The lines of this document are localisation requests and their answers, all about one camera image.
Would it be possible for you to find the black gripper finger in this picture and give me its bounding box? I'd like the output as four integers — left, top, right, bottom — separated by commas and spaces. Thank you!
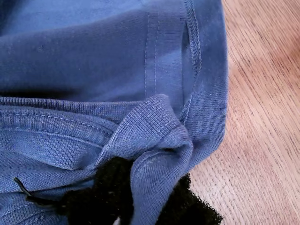
56, 157, 136, 225
161, 172, 224, 225

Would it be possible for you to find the blue printed T-shirt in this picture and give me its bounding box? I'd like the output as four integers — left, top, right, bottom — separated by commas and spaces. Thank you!
0, 0, 229, 225

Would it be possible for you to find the black twist tie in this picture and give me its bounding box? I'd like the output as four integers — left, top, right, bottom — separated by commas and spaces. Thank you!
13, 177, 62, 210

